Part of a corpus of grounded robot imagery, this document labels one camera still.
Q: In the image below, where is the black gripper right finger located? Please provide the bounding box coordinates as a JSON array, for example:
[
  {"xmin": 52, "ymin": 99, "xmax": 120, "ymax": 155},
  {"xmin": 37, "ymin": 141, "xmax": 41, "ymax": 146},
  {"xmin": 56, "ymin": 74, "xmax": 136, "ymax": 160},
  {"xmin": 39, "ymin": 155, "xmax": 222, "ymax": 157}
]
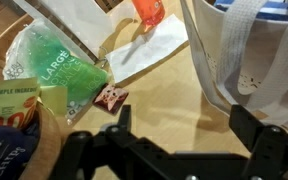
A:
[{"xmin": 228, "ymin": 104, "xmax": 288, "ymax": 180}]

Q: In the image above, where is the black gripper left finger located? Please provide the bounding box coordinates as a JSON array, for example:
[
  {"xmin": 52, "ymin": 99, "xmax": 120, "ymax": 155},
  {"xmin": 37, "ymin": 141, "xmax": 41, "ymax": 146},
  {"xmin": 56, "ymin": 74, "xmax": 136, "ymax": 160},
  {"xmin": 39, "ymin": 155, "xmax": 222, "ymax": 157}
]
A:
[{"xmin": 47, "ymin": 104, "xmax": 142, "ymax": 180}]

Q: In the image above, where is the white canvas tote bag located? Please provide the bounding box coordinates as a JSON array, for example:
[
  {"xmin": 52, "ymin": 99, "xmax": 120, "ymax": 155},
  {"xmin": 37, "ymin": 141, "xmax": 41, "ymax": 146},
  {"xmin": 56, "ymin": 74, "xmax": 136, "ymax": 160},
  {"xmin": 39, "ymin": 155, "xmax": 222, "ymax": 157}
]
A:
[{"xmin": 179, "ymin": 0, "xmax": 288, "ymax": 135}]

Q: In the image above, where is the green cotton balls bag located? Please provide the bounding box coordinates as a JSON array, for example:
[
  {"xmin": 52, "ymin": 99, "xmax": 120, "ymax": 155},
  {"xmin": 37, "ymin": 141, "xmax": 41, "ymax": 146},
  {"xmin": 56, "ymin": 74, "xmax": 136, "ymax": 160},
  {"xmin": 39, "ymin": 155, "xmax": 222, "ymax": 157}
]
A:
[{"xmin": 2, "ymin": 18, "xmax": 114, "ymax": 122}]

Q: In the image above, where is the yellow-green snack bag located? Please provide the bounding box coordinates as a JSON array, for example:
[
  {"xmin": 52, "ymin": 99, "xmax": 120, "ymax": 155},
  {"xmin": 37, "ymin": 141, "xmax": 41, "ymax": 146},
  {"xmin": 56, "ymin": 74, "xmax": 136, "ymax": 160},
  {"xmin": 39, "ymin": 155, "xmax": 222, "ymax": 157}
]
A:
[{"xmin": 0, "ymin": 77, "xmax": 69, "ymax": 130}]

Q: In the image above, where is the blue chips bag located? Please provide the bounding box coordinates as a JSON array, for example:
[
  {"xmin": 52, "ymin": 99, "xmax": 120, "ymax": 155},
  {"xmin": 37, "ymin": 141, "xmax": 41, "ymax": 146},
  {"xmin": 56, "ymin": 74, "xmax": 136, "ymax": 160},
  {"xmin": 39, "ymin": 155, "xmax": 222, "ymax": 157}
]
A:
[{"xmin": 0, "ymin": 122, "xmax": 41, "ymax": 180}]

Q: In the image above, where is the red patterned coaster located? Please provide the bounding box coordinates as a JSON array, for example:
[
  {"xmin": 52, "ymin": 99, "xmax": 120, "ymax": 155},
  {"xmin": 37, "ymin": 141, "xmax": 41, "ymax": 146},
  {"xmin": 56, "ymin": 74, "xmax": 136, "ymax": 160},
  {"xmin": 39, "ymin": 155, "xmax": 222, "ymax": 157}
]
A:
[{"xmin": 91, "ymin": 82, "xmax": 130, "ymax": 116}]

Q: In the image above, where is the wooden bowl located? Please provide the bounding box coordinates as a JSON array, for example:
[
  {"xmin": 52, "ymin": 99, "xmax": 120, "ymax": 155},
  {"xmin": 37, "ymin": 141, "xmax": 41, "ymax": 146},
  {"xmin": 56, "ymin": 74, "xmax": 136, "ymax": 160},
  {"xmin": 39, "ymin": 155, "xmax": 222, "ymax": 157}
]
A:
[{"xmin": 18, "ymin": 102, "xmax": 64, "ymax": 180}]

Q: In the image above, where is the orange spray bottle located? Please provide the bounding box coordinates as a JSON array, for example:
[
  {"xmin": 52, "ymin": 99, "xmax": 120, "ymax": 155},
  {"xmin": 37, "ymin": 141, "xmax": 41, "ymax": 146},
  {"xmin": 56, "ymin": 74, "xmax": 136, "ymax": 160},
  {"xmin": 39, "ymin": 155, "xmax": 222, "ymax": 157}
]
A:
[{"xmin": 130, "ymin": 0, "xmax": 167, "ymax": 28}]

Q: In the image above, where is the blue white box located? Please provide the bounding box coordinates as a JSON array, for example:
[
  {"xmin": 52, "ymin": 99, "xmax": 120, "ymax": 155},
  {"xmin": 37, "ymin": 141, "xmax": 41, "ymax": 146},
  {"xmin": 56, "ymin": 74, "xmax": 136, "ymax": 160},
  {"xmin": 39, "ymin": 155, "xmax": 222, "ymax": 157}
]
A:
[{"xmin": 213, "ymin": 0, "xmax": 288, "ymax": 22}]

